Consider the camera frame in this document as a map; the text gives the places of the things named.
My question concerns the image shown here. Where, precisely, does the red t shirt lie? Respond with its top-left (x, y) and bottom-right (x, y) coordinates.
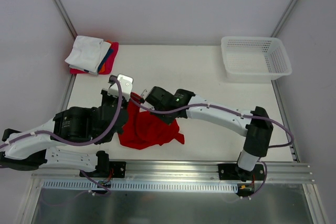
top-left (118, 102), bottom-right (185, 150)

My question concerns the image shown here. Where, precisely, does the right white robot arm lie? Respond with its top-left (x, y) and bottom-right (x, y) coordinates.
top-left (144, 87), bottom-right (274, 182)

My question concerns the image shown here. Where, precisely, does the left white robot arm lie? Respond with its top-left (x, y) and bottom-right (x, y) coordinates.
top-left (1, 90), bottom-right (131, 177)

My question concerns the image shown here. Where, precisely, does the blue folded t shirt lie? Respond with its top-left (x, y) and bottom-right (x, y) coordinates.
top-left (97, 48), bottom-right (113, 73)

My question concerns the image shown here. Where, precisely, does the white folded t shirt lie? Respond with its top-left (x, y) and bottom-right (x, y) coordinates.
top-left (65, 36), bottom-right (111, 74)

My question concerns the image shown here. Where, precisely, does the white plastic basket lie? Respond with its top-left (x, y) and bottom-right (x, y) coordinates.
top-left (221, 36), bottom-right (292, 83)

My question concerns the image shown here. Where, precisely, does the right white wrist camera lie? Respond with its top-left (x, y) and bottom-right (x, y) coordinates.
top-left (140, 89), bottom-right (149, 102)

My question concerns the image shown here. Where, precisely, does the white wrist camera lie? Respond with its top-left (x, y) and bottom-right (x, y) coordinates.
top-left (108, 74), bottom-right (133, 102)
top-left (140, 89), bottom-right (149, 102)

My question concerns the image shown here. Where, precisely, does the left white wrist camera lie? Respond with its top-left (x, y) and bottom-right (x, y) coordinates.
top-left (108, 74), bottom-right (133, 102)

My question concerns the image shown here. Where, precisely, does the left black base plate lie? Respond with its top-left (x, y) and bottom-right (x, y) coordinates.
top-left (85, 161), bottom-right (127, 178)

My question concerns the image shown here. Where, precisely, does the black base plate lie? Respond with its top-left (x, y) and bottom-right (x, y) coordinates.
top-left (217, 163), bottom-right (265, 182)
top-left (85, 161), bottom-right (127, 178)

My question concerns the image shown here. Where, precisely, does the aluminium mounting rail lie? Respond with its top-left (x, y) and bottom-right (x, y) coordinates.
top-left (30, 159), bottom-right (314, 184)

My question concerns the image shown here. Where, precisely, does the white slotted cable duct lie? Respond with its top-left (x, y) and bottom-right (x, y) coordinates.
top-left (43, 179), bottom-right (238, 194)

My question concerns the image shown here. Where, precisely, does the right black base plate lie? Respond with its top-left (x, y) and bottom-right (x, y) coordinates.
top-left (217, 163), bottom-right (265, 182)

